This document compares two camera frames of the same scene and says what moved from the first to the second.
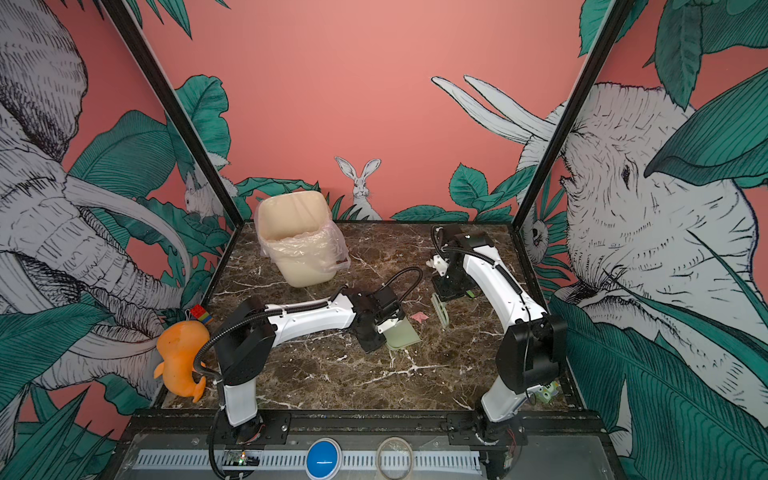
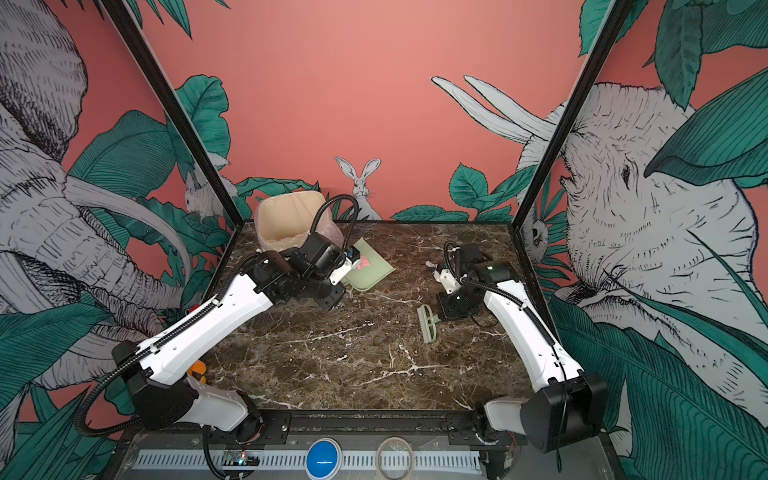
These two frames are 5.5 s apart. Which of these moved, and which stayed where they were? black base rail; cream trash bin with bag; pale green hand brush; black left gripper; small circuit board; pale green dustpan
Moved: black left gripper; pale green hand brush; pale green dustpan
Stayed: cream trash bin with bag; small circuit board; black base rail
